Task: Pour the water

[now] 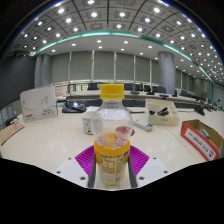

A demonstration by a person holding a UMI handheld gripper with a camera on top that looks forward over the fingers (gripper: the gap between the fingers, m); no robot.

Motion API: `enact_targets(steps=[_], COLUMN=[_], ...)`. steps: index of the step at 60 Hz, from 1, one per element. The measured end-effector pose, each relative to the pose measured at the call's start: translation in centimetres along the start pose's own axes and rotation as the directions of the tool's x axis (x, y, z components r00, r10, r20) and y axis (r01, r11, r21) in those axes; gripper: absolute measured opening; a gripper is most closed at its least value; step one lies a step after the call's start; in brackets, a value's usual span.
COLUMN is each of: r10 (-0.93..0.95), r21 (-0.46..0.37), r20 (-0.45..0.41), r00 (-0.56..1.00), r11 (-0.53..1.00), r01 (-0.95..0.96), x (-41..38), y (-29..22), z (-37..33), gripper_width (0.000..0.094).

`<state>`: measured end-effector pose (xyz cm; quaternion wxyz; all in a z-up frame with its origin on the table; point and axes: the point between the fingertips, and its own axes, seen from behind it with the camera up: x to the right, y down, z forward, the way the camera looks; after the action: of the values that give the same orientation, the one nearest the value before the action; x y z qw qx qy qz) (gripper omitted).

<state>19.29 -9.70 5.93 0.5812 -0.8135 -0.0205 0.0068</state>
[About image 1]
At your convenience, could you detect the black handheld device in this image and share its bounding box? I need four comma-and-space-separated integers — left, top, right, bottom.
4, 115, 20, 128

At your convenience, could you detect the clear yellow-capped drink bottle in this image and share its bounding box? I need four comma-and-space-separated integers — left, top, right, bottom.
91, 83, 134, 187

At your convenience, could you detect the white printed cardboard box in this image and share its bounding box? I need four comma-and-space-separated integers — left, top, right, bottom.
19, 85, 58, 123

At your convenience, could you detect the black stapler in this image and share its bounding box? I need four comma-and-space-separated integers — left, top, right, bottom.
156, 106, 170, 117

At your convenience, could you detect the teal handled tool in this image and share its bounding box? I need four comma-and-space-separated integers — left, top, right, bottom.
199, 128, 211, 141

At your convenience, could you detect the black office chairs group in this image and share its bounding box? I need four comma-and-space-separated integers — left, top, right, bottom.
86, 82, 214, 101

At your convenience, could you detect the grey round column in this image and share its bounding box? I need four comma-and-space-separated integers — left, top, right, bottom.
157, 50, 177, 95

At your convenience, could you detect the black oblong device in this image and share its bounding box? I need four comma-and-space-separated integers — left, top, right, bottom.
194, 105, 206, 116

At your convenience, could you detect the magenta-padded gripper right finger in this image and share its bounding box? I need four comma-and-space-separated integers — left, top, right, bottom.
128, 144, 172, 189

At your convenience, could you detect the white patterned paper cup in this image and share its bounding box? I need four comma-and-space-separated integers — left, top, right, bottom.
81, 110, 98, 136

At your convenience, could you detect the white desk organizer tray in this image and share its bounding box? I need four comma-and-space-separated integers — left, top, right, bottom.
146, 98, 181, 127

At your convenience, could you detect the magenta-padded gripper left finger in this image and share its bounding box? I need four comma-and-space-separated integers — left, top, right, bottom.
54, 144, 98, 190

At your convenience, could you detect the flat brown cardboard piece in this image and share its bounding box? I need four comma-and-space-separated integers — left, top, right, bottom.
0, 120, 26, 146

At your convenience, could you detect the long curved conference desk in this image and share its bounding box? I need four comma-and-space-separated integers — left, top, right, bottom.
63, 89, 224, 112

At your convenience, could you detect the red-sided open cardboard box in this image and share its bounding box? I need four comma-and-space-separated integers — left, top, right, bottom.
180, 119, 224, 162

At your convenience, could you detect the black desk phone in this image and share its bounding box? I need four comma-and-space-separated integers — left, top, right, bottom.
61, 101, 88, 114

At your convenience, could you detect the ceiling lights group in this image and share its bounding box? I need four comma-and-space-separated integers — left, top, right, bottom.
13, 0, 224, 84

